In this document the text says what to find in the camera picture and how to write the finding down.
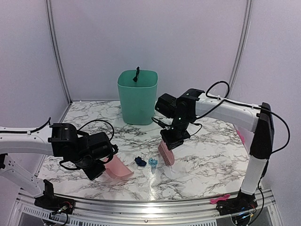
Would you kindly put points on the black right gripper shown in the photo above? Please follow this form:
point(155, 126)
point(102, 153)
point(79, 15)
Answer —
point(171, 142)

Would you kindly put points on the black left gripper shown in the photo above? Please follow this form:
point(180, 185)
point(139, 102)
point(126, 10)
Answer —
point(93, 174)

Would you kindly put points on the pink plastic dustpan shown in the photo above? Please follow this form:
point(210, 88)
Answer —
point(116, 169)

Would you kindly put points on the pink hand brush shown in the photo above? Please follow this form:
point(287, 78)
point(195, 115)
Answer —
point(166, 154)

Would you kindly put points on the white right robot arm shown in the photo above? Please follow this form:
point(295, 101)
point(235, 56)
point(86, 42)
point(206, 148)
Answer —
point(196, 104)

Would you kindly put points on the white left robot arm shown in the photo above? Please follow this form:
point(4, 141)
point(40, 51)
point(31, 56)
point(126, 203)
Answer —
point(58, 140)

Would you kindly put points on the green plastic waste bin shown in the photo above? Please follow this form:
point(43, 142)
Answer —
point(138, 99)

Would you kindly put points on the small dark blue scrap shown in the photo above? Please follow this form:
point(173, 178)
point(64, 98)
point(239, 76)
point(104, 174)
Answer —
point(140, 162)

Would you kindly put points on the black scrap on bin rim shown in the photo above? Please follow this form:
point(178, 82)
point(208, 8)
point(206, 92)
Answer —
point(135, 79)

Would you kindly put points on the light blue paper scrap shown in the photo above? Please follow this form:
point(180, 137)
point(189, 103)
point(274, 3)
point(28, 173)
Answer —
point(153, 163)

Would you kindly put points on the magenta paper scrap on table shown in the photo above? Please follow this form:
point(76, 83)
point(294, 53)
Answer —
point(242, 138)

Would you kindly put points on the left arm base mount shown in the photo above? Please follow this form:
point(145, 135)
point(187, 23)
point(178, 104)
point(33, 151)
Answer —
point(50, 201)

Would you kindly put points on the aluminium front rail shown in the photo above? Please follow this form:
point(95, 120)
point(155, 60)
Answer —
point(191, 212)

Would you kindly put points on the magenta scrap on rail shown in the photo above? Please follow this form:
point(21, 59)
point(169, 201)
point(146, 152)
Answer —
point(220, 198)

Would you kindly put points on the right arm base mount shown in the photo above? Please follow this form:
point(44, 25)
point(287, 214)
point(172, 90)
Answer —
point(241, 203)

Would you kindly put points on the right frame post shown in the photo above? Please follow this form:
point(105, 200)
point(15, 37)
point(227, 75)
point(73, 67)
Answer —
point(241, 44)

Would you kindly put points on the frame post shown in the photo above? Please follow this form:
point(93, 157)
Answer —
point(55, 47)
point(241, 44)

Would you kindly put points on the left frame post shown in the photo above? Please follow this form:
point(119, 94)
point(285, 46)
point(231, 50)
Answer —
point(55, 47)

